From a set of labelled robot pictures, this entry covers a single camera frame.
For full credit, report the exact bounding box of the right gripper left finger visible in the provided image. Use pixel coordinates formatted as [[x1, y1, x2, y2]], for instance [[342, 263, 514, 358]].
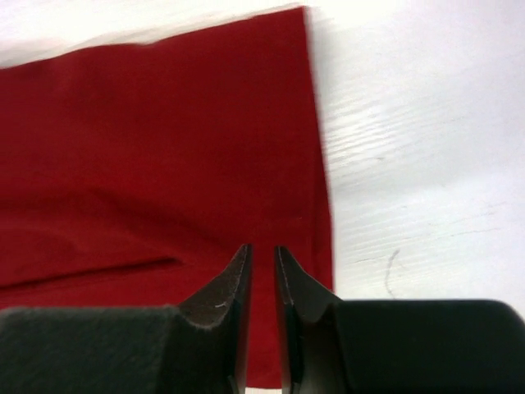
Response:
[[1, 245, 253, 393]]

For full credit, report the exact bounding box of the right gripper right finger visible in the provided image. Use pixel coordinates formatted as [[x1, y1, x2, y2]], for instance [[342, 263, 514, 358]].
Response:
[[274, 246, 524, 393]]

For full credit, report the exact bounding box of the red t-shirt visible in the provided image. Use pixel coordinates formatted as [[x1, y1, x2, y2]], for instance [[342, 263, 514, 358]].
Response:
[[1, 7, 333, 388]]

